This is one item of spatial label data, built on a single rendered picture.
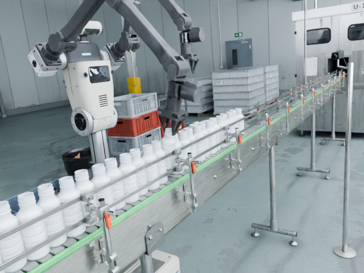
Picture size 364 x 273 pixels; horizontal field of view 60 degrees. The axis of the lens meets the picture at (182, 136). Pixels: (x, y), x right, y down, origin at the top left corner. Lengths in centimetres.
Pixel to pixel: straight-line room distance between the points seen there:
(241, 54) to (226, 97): 424
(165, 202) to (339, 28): 489
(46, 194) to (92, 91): 93
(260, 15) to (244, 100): 472
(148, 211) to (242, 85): 684
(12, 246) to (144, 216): 44
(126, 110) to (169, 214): 256
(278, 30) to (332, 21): 604
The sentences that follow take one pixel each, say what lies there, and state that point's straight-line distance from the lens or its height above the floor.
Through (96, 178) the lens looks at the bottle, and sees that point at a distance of 99.
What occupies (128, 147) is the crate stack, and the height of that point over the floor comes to 54.
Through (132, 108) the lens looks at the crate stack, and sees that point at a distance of 367.
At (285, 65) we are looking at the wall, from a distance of 1160.
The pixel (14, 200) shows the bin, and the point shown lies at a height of 93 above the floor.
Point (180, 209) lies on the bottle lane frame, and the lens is 130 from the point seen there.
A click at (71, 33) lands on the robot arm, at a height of 161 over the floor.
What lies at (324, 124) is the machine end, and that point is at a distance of 587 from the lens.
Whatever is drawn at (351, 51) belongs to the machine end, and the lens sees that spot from 571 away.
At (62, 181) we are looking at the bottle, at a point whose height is 116.
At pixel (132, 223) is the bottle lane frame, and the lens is 108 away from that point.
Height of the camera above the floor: 144
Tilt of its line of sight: 13 degrees down
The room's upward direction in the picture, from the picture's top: 5 degrees counter-clockwise
